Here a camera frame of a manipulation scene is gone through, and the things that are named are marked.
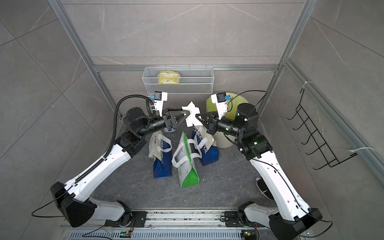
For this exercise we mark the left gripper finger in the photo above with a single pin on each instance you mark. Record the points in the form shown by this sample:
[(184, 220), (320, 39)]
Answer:
[(179, 111), (182, 117)]

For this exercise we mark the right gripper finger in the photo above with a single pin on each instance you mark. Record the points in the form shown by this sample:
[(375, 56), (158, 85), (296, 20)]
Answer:
[(204, 116), (204, 122)]

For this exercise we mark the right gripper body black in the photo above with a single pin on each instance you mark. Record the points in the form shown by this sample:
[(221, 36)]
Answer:
[(214, 124)]

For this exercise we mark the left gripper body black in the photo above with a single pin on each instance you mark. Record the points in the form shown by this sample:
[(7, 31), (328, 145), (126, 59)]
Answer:
[(169, 121)]

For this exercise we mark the blue white paper bag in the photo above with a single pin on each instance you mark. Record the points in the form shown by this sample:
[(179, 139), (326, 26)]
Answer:
[(207, 145), (160, 150)]

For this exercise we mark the green white paper bag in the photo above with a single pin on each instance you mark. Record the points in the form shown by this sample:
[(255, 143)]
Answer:
[(184, 160)]

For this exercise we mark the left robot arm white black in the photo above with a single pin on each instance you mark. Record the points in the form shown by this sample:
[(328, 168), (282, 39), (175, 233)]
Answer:
[(73, 198)]

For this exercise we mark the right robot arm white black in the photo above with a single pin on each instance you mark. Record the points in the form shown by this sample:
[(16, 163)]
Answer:
[(292, 216)]

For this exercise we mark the white trash bin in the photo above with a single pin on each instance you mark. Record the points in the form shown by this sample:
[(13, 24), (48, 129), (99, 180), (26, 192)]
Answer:
[(223, 141)]

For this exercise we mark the green trash bag liner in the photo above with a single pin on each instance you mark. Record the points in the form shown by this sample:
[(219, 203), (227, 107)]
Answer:
[(231, 113)]

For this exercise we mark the yellow wipes pack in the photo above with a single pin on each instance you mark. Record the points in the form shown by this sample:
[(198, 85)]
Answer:
[(168, 77)]

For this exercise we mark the plush doll orange hat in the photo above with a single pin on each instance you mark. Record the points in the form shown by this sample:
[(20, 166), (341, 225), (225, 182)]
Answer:
[(263, 188)]

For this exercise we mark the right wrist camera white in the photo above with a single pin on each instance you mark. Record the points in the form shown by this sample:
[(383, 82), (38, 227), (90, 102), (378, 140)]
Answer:
[(220, 100)]

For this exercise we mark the white wire mesh basket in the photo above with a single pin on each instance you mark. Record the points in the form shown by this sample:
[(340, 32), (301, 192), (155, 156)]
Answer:
[(194, 80)]

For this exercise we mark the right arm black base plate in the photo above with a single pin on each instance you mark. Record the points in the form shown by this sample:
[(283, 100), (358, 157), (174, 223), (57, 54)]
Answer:
[(234, 219)]

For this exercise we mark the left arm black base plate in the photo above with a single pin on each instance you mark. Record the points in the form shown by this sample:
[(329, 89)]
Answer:
[(136, 219)]

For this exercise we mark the black wire hook rack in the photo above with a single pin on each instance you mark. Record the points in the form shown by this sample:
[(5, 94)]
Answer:
[(315, 136)]

